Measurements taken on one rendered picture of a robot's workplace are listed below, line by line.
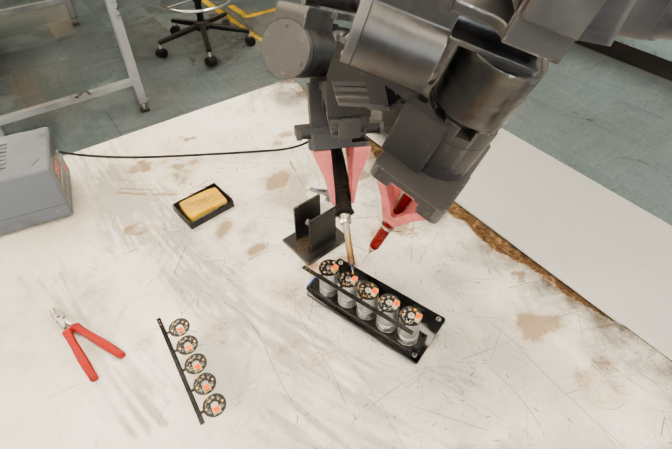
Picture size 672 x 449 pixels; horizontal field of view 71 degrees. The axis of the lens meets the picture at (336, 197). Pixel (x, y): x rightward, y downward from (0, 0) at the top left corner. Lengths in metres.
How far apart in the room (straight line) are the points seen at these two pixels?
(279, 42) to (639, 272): 0.56
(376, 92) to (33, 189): 0.55
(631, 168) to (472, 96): 2.04
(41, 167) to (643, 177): 2.11
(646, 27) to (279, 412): 0.46
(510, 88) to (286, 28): 0.25
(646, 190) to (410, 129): 1.94
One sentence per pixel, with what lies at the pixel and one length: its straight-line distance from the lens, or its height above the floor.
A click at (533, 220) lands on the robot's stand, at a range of 0.77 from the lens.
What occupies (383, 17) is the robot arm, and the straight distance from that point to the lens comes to 0.30.
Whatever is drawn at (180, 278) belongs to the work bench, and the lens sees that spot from 0.67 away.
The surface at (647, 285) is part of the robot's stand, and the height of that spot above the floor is 0.75.
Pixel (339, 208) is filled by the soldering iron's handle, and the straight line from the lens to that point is 0.57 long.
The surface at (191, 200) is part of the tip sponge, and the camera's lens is 0.75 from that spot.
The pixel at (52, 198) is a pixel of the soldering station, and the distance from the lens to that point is 0.79.
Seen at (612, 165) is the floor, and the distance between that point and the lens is 2.32.
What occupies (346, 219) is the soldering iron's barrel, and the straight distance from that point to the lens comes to 0.57.
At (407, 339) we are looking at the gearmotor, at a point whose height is 0.78.
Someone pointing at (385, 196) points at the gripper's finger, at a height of 0.97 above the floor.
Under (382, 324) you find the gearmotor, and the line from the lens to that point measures 0.56.
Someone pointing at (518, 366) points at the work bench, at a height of 0.75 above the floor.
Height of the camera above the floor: 1.25
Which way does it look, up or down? 43 degrees down
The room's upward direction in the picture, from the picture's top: straight up
